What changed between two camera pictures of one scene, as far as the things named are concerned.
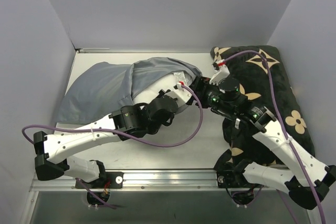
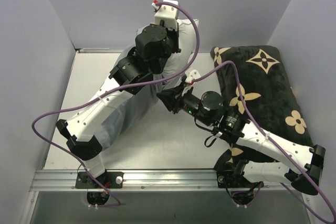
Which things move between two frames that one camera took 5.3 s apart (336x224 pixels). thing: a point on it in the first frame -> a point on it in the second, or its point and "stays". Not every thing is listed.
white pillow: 167,83 -> 187,38
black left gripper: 163,94 -> 172,39
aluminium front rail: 163,181 stays
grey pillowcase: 99,89 -> 143,102
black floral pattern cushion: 251,72 stays
